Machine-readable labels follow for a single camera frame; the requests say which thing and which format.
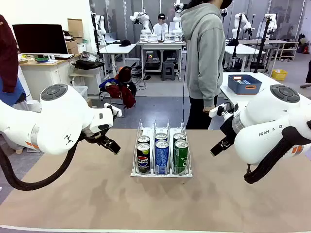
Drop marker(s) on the grey metal workbench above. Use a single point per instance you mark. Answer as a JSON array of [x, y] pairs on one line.
[[160, 43]]

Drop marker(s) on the green bowl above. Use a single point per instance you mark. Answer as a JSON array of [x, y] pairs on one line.
[[41, 59]]

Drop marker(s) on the white background table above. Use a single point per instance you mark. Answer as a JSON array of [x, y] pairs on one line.
[[240, 49]]

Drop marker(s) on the blue Pocari Sweat can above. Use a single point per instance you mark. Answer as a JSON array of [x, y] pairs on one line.
[[161, 136], [162, 157]]

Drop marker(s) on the black computer monitor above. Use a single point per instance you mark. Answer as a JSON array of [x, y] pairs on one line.
[[40, 38]]

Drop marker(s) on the large brown cardboard box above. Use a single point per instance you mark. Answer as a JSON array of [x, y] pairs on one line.
[[75, 28]]

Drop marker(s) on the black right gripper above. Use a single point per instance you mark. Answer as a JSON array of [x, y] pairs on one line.
[[228, 129]]

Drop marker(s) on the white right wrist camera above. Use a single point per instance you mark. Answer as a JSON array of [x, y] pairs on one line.
[[216, 110]]

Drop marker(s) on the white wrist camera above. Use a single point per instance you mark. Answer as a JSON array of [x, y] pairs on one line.
[[114, 110], [216, 110]]

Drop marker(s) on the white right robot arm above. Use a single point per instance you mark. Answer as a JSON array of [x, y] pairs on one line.
[[267, 114]]

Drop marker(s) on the large white table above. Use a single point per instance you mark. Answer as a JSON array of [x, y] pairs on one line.
[[267, 78]]

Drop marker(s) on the clear plastic storage box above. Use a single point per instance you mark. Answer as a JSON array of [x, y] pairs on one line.
[[81, 92]]

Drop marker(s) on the right forearm grey sleeve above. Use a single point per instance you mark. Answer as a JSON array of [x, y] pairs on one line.
[[212, 92]]

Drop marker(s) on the seated person in white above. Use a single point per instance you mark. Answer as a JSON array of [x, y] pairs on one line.
[[160, 28]]

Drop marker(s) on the black tripod stand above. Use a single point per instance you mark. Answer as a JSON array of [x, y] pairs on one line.
[[261, 48]]

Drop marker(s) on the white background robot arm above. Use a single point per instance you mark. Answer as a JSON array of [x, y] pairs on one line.
[[177, 17], [100, 24], [144, 21], [272, 24], [238, 24]]

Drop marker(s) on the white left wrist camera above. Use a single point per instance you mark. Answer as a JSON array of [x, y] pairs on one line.
[[114, 110]]

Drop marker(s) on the person in grey hoodie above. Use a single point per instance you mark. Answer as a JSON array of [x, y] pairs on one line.
[[201, 48]]

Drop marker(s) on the white desk cabinet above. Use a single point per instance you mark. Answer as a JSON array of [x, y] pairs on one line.
[[43, 75]]

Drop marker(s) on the small brown cardboard box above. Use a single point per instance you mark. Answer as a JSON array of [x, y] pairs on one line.
[[72, 46]]

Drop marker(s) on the person's right hand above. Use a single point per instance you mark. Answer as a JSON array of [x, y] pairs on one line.
[[208, 109]]

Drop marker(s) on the black Pepsi can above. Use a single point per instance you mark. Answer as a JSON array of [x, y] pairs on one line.
[[143, 159], [143, 139]]

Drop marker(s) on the white table with cap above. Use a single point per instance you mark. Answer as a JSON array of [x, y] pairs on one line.
[[116, 48]]

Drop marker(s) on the blue plastic bin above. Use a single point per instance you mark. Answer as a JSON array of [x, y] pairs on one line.
[[244, 87]]

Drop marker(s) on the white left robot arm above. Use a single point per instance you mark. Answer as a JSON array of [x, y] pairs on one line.
[[60, 116]]

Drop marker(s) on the black metal chair frame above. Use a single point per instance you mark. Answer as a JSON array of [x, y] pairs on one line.
[[114, 112]]

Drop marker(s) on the red black jacket pile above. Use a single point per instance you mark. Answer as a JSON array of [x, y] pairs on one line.
[[121, 89]]

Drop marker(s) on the yellow plastic crate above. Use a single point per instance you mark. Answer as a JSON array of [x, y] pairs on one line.
[[279, 74]]

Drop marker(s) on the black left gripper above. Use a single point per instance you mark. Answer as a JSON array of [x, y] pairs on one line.
[[96, 137]]

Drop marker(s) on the green Chilsung cider can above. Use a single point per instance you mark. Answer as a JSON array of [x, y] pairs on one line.
[[181, 157], [179, 136]]

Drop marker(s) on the grey plastic stool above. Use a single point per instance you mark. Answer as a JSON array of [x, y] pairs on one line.
[[168, 70]]

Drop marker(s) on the black cap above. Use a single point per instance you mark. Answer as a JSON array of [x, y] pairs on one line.
[[125, 43]]

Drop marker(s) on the person in maroon sweater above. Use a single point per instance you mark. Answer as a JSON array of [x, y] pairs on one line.
[[8, 55]]

